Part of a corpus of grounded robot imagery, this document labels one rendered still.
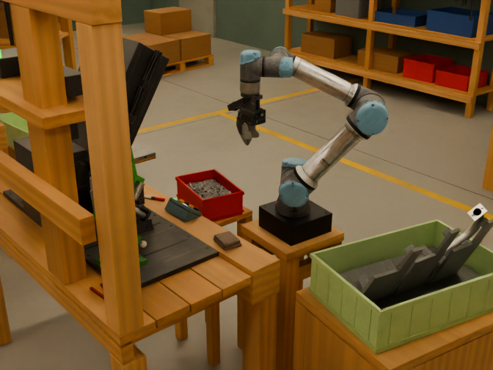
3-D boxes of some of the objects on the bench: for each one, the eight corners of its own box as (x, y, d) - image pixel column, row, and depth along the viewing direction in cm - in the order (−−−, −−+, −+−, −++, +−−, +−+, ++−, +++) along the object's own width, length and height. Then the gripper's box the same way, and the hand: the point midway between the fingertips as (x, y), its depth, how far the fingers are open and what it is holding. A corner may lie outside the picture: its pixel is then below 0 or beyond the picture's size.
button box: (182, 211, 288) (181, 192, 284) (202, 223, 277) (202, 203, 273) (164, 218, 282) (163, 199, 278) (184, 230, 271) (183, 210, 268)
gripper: (249, 97, 232) (249, 152, 240) (268, 92, 237) (267, 146, 246) (234, 92, 238) (235, 145, 246) (252, 88, 243) (252, 140, 252)
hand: (246, 141), depth 248 cm, fingers closed
